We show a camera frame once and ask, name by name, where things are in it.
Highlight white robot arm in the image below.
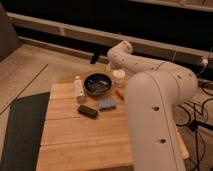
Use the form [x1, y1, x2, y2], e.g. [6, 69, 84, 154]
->
[107, 41, 198, 171]

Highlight black rectangular block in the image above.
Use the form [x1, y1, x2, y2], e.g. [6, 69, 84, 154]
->
[78, 105, 98, 119]

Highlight black floor cables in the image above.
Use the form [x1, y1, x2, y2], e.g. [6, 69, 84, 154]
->
[173, 78, 213, 171]

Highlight white ceramic cup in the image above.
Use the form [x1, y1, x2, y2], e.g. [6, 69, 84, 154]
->
[112, 69, 126, 85]

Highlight white wall shelf rail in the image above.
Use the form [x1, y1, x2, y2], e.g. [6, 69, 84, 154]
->
[7, 12, 213, 68]

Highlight small white bottle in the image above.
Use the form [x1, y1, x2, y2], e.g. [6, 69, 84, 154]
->
[74, 76, 85, 103]

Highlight wooden table board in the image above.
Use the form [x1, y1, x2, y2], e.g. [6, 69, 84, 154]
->
[35, 82, 190, 171]

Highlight blue sponge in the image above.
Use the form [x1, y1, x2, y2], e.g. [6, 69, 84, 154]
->
[98, 99, 116, 111]

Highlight dark floor mat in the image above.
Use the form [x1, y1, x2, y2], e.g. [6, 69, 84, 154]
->
[0, 92, 50, 171]

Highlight orange carrot toy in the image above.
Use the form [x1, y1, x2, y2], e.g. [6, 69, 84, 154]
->
[115, 89, 124, 100]

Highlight dark ceramic bowl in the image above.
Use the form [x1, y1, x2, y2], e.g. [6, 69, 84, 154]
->
[84, 73, 112, 96]

